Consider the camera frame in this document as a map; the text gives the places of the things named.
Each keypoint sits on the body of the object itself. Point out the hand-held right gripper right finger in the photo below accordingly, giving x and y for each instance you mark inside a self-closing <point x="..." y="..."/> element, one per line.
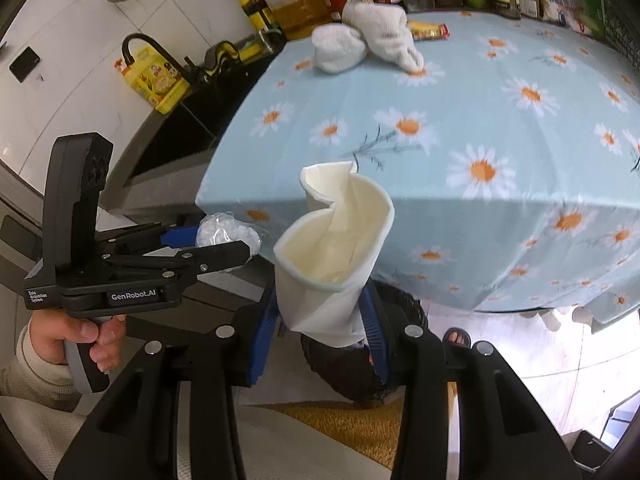
<point x="374" y="332"/>

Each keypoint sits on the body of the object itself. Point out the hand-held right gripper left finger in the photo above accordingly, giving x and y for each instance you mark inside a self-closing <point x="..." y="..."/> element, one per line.
<point x="260" y="345"/>

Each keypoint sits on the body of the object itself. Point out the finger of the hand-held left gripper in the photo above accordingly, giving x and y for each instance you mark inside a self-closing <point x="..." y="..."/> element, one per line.
<point x="177" y="237"/>
<point x="220" y="255"/>

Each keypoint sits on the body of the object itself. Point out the white paper ball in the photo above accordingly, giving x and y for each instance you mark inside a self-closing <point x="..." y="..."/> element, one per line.
<point x="225" y="232"/>

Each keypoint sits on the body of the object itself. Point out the black woven trash bin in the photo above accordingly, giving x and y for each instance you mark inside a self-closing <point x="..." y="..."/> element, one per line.
<point x="335" y="376"/>

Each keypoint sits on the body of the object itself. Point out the crushed white paper cup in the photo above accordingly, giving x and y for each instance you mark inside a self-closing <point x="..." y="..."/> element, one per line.
<point x="335" y="260"/>

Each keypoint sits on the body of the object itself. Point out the person's left forearm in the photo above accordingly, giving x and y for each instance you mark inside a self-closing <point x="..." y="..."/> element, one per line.
<point x="30" y="385"/>

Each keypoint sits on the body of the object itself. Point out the person's left hand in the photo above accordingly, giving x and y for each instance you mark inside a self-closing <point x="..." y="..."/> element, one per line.
<point x="50" y="335"/>

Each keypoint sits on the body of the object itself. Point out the dark blue slipper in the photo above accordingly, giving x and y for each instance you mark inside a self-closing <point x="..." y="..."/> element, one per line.
<point x="457" y="338"/>

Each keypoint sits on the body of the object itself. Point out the black sink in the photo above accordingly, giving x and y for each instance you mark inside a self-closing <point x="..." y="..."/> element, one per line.
<point x="190" y="120"/>

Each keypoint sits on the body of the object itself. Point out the yellow dish soap bottle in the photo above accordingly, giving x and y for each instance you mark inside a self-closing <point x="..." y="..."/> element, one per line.
<point x="157" y="81"/>

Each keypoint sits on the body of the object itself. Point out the black faucet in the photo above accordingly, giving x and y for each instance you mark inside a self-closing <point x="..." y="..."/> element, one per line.
<point x="165" y="57"/>

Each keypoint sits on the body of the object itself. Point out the black and yellow cloth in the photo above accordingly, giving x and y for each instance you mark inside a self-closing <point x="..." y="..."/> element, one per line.
<point x="222" y="56"/>

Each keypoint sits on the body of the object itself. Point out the yellow green sponge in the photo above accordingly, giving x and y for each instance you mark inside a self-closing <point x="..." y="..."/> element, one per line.
<point x="250" y="48"/>

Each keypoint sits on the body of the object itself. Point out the floral blue tablecloth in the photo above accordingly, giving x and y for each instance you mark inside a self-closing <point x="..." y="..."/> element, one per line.
<point x="500" y="160"/>

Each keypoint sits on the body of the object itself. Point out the rolled white sock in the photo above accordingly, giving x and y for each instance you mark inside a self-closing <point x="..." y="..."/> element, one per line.
<point x="337" y="49"/>

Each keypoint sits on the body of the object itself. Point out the clear cooking oil jug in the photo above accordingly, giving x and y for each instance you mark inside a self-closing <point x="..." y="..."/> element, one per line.
<point x="297" y="7"/>

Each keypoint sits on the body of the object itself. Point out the long white sock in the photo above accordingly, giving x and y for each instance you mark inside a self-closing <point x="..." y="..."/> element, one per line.
<point x="385" y="27"/>

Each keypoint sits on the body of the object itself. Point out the yellow and red wrapper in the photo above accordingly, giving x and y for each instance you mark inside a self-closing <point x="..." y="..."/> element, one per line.
<point x="429" y="30"/>

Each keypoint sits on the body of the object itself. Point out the small jar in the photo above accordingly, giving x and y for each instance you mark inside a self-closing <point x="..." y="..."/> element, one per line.
<point x="530" y="4"/>

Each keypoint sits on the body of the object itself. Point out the black wall switch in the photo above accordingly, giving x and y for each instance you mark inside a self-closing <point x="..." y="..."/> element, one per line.
<point x="24" y="63"/>

